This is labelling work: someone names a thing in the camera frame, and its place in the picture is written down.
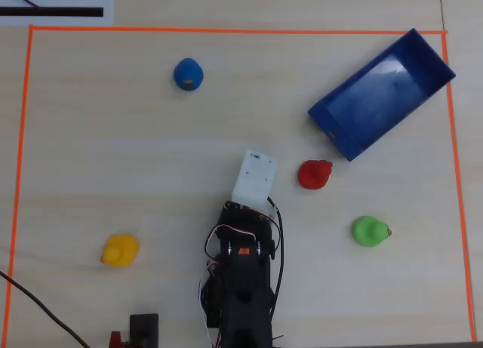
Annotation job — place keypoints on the yellow rubber duck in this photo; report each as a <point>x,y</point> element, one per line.
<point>120,251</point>

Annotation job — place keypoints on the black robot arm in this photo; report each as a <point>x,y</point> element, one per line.
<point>245,287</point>

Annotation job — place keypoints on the red rubber duck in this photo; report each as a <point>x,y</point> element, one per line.
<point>313,173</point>

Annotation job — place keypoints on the green rubber duck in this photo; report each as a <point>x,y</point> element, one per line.
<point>368,231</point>

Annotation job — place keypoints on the blue rubber duck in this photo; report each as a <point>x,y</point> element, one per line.
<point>188,73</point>

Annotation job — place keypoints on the blue plastic box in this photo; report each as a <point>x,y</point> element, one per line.
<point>377,99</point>

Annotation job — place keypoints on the orange tape strip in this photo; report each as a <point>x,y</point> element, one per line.
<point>226,30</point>
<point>19,174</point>
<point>457,174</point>

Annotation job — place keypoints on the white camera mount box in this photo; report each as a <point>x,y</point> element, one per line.
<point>254,176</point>

